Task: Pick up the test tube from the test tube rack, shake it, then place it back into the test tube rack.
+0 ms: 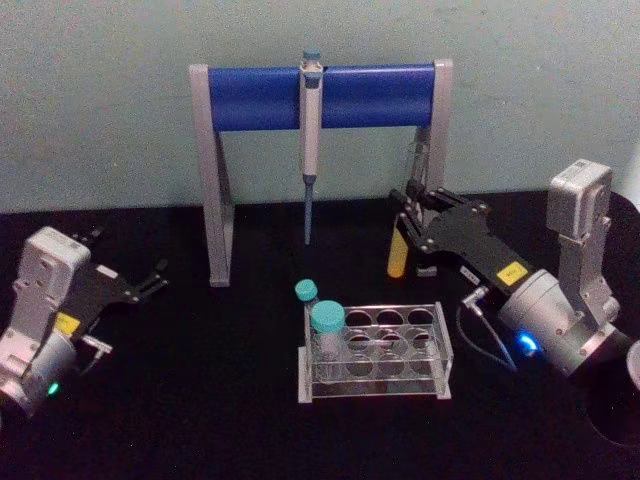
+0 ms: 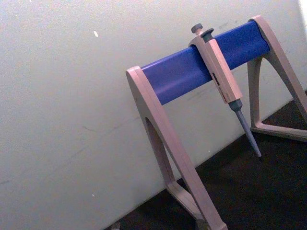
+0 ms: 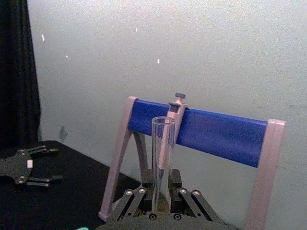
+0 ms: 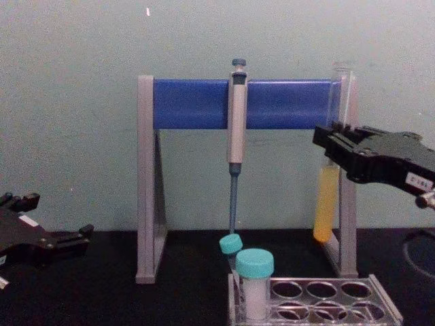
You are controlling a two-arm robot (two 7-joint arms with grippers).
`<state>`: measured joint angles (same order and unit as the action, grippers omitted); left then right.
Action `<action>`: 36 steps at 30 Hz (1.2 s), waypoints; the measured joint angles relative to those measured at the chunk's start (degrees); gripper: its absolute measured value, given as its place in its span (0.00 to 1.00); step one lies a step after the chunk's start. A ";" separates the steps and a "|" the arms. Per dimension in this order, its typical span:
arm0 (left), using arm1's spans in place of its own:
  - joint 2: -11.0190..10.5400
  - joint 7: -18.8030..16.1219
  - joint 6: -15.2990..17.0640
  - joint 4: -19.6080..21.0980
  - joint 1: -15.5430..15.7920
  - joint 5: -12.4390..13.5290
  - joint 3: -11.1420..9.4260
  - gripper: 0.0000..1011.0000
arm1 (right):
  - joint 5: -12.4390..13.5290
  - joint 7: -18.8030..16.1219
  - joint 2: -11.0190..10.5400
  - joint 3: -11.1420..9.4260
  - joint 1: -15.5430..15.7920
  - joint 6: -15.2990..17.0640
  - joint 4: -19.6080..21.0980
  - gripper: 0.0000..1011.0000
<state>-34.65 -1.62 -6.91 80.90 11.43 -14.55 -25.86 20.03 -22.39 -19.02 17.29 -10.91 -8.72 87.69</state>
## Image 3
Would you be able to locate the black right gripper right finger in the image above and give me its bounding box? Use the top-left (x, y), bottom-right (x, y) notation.
top-left (168, 168), bottom-right (222, 223)

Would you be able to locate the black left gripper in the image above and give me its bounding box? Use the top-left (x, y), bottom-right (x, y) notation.
top-left (0, 145), bottom-right (63, 188)

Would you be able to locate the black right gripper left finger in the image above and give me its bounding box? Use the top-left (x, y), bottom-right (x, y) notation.
top-left (116, 168), bottom-right (154, 221)

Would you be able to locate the clear plastic tube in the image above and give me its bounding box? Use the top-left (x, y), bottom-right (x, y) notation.
top-left (151, 116), bottom-right (177, 214)

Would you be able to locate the black table cloth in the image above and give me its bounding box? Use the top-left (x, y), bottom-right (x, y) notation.
top-left (0, 139), bottom-right (144, 230)

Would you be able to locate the pink rack with blue bar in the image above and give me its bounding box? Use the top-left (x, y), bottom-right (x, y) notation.
top-left (98, 96), bottom-right (286, 230)

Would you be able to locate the black curtain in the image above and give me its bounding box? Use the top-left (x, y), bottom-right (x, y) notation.
top-left (0, 0), bottom-right (42, 147)

